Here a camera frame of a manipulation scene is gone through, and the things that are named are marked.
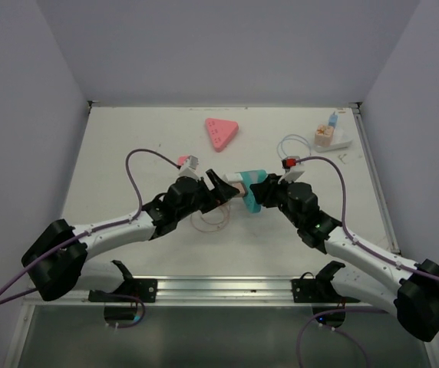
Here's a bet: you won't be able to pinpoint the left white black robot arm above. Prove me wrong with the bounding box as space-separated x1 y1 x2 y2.
21 169 239 301

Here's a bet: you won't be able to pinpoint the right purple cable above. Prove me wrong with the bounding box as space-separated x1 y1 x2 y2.
295 155 439 368

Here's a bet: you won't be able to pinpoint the teal triangular socket adapter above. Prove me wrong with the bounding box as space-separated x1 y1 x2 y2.
238 169 269 215

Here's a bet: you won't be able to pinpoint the white square charger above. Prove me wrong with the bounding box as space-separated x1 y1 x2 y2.
223 172 243 184

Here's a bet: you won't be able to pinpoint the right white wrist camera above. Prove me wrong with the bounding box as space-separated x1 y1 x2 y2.
279 156 305 183

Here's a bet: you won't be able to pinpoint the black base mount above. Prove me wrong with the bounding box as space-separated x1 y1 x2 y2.
290 274 359 304
88 278 158 303

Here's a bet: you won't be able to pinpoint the pink triangular socket adapter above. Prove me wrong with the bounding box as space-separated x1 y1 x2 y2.
205 118 239 153

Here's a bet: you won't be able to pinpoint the blue thin cable loop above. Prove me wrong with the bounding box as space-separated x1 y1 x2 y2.
276 133 315 162

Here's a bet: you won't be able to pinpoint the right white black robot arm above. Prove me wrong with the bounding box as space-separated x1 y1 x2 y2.
250 174 439 342

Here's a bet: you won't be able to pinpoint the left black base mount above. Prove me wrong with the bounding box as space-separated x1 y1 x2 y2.
88 278 158 303

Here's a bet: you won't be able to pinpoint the white triangular adapter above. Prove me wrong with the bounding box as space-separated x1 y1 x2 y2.
313 129 353 153

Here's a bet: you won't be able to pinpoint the purple cable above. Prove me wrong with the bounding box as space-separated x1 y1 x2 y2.
0 148 182 309
295 155 439 368

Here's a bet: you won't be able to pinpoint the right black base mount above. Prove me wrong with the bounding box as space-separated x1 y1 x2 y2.
290 274 359 304

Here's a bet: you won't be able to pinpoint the blue small plug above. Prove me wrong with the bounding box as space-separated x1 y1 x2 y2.
328 113 338 129

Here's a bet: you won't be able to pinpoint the orange thin cable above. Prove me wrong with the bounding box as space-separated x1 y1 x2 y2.
190 205 233 233

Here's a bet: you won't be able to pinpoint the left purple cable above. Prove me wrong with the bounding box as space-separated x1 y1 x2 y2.
0 148 182 309

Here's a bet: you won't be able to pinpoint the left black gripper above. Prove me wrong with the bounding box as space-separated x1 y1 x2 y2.
176 169 239 220

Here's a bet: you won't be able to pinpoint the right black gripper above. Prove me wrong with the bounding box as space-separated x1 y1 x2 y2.
250 172 302 228

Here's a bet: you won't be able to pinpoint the beige pink charger plug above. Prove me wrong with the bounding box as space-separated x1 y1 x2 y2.
232 182 247 198

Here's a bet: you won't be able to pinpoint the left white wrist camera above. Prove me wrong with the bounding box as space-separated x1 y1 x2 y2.
178 155 199 180

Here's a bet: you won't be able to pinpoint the aluminium front rail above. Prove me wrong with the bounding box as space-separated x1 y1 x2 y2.
23 274 397 307

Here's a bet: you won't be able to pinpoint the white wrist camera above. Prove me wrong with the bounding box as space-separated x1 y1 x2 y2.
279 156 305 183
178 155 199 180

